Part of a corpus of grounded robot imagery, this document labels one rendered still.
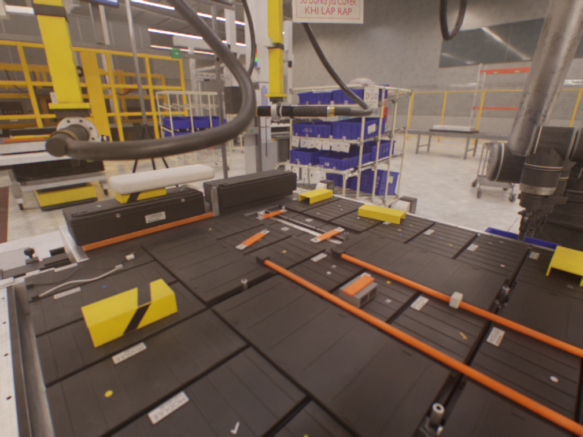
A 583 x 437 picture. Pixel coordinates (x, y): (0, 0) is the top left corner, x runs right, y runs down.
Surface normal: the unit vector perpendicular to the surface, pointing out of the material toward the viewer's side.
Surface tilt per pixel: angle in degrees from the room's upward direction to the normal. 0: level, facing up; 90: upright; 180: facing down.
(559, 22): 109
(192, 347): 0
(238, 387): 0
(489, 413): 0
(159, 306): 90
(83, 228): 90
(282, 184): 90
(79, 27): 90
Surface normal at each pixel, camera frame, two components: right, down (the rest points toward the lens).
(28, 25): 0.70, 0.25
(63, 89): 0.50, 0.30
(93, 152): -0.08, 0.21
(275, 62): -0.29, 0.33
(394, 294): 0.00, -0.94
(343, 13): 0.28, 0.33
